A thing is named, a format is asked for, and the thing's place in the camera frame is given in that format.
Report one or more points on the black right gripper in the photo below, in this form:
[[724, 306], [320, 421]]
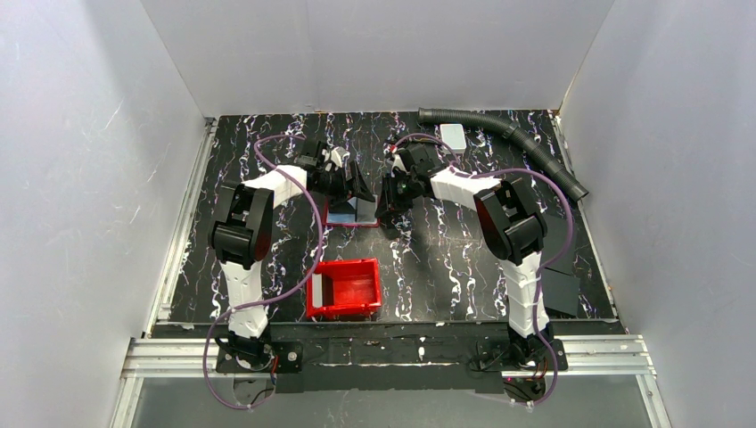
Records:
[[391, 197]]

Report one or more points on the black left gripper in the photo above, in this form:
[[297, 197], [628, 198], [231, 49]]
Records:
[[343, 181]]

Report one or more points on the black credit card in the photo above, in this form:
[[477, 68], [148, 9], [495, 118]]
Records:
[[365, 212]]

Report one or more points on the red plastic bin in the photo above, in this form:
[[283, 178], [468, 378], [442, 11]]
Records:
[[344, 288]]

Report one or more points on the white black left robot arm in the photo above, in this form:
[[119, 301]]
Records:
[[242, 225]]

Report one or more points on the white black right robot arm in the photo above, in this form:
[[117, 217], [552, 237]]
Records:
[[511, 224]]

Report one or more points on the upper black card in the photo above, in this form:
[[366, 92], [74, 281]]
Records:
[[557, 229]]

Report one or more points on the lower black card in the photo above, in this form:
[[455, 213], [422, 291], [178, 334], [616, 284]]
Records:
[[561, 294]]

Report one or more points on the black grey pliers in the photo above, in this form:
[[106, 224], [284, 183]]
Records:
[[398, 142]]

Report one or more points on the white rectangular box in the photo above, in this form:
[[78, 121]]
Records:
[[453, 136]]

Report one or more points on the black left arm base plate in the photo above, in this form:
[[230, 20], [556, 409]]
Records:
[[238, 355]]

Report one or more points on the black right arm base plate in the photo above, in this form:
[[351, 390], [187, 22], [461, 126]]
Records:
[[503, 356]]

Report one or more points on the aluminium frame rail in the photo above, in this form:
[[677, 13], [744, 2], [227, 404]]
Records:
[[441, 293]]

